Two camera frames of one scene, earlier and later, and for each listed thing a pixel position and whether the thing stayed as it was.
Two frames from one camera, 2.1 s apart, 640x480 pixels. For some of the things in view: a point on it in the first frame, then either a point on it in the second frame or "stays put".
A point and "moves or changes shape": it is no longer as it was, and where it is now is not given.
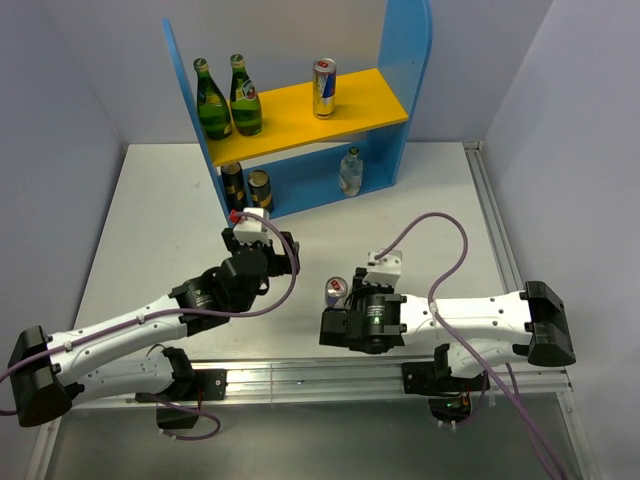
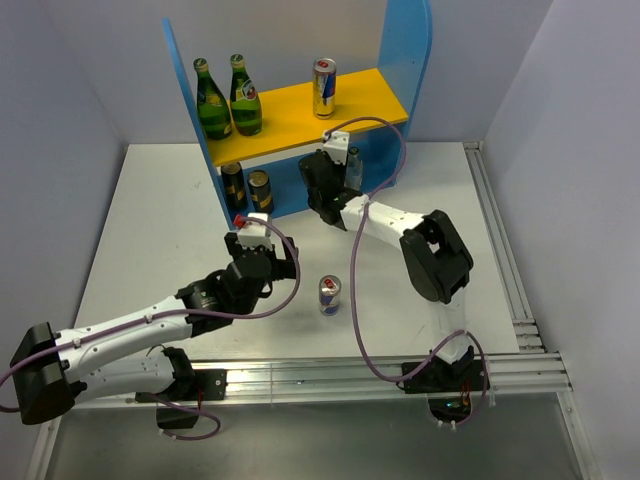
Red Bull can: x=335 y=291 moves or changes shape
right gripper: x=358 y=286 to x=339 y=166
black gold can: x=260 y=189 stays put
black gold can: x=234 y=185 stays put
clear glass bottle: x=351 y=172 stays put
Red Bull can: x=324 y=87 stays put
